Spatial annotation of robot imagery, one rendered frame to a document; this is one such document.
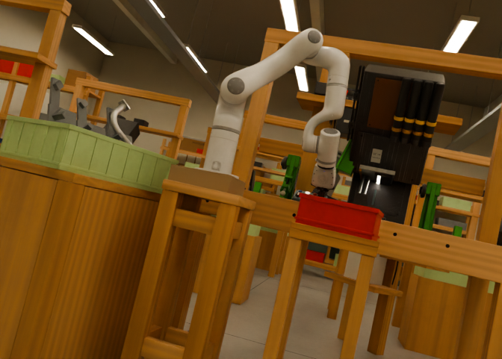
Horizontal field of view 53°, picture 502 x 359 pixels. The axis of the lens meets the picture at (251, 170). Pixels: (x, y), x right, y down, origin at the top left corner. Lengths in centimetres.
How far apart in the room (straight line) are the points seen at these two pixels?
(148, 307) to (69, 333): 32
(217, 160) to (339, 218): 54
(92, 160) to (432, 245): 144
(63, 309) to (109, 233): 33
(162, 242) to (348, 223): 72
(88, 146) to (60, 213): 28
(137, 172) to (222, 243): 52
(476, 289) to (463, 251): 66
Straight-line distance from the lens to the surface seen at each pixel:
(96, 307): 223
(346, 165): 257
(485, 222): 296
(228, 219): 193
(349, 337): 199
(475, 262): 233
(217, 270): 195
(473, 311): 296
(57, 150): 199
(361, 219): 198
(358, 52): 311
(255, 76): 214
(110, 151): 209
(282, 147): 309
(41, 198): 202
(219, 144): 208
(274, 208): 234
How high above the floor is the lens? 78
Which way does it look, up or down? 5 degrees up
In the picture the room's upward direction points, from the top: 13 degrees clockwise
